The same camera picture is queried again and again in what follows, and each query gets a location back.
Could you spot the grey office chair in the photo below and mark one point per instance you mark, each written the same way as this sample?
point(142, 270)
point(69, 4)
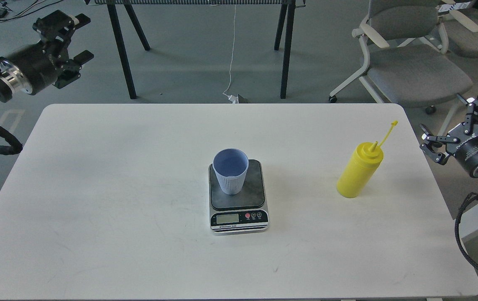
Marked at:
point(413, 76)
point(460, 19)

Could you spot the digital kitchen scale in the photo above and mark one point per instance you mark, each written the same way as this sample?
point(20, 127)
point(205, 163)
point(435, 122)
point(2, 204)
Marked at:
point(241, 213)

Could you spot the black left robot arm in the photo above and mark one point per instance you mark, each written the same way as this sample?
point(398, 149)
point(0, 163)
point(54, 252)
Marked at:
point(13, 145)

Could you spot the blue ribbed plastic cup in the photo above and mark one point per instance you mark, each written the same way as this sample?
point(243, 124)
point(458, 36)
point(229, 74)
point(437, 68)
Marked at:
point(230, 167)

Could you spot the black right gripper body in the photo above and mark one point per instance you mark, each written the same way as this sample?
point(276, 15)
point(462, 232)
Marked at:
point(477, 150)

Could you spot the white power adapter on floor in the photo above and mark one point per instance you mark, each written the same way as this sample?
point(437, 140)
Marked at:
point(237, 99)

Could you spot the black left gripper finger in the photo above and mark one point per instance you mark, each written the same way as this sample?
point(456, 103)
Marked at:
point(70, 70)
point(57, 28)

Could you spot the yellow squeeze bottle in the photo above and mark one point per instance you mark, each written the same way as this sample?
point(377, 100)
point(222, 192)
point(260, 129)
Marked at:
point(365, 160)

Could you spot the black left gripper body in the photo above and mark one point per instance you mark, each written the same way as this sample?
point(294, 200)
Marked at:
point(32, 68)

